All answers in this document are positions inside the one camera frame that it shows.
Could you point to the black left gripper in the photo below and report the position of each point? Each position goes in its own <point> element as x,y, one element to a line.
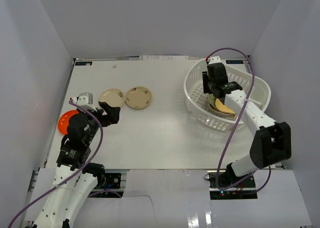
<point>102,116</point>

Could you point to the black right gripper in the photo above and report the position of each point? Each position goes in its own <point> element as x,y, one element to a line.
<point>205,79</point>

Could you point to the green square plate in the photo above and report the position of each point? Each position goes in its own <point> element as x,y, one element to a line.
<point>211,100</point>

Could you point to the cream floral round plate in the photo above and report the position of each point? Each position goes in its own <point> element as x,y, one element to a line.
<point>138,97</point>
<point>114,97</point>

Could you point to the yellow square plate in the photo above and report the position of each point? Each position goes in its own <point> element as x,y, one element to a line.
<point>223,108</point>

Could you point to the cream square panda plate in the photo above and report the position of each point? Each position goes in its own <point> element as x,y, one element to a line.
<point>221,114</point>

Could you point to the orange round plate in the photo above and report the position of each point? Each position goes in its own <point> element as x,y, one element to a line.
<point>63,121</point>

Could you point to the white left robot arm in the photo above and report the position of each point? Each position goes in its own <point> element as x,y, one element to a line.
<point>75,175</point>

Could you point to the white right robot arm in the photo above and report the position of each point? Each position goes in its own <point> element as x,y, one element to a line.
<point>272,140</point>

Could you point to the white plastic basket bin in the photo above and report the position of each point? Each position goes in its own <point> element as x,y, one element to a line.
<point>196,99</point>

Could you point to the right black table label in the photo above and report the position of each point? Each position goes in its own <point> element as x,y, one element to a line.
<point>234,62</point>

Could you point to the black table label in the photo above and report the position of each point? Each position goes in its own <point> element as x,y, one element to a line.
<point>234,62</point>
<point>83,63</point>

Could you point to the left black table label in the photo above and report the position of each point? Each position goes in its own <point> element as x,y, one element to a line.
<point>83,63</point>

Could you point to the white paper sheet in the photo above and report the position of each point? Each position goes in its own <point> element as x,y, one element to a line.
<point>163,57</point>

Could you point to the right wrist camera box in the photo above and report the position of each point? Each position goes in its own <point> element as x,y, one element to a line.
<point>212,60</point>

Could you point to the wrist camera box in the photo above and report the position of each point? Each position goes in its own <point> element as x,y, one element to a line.
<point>212,60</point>
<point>84,101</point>

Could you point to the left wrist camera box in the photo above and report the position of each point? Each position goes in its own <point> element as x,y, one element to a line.
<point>84,101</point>

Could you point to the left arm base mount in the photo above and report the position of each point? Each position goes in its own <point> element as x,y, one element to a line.
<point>108,183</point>

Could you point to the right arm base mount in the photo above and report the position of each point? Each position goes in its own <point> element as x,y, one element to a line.
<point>245,190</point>

